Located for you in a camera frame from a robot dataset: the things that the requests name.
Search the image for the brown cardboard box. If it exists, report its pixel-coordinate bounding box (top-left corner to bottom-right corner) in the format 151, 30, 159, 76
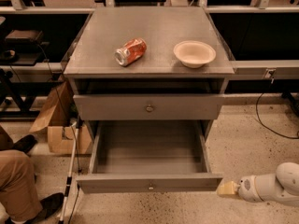
28, 80, 93, 156

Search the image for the grey drawer cabinet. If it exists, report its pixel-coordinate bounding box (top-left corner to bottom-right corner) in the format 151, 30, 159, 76
64, 7, 234, 176

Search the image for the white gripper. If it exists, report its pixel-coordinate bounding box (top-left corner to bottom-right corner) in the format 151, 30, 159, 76
217, 174, 276, 203

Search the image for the black equipment on left shelf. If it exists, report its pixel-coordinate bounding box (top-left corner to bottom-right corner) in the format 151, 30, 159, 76
0, 30, 49, 66

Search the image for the person's tan trouser leg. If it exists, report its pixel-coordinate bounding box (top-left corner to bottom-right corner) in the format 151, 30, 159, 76
0, 150, 42, 224

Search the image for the grey drawer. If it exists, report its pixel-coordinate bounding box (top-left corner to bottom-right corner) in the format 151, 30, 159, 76
74, 94, 224, 120
77, 120, 222, 193

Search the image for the white and black pole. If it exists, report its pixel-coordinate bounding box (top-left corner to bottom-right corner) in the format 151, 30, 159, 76
58, 119, 80, 224

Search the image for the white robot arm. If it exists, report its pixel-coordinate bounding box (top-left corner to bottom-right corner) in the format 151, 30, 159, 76
217, 162, 299, 207

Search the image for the black shoe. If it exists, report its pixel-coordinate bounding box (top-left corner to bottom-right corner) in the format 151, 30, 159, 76
4, 192, 65, 224

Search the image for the black cable on floor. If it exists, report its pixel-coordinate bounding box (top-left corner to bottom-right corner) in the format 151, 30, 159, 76
255, 91, 299, 140

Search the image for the grey top drawer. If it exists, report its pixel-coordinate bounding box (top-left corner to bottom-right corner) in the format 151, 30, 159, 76
74, 94, 224, 120

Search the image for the crushed orange soda can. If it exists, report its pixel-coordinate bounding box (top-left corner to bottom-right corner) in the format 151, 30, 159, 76
115, 38, 147, 67

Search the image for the white paper bowl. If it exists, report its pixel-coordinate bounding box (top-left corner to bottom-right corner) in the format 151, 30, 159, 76
173, 41, 216, 68

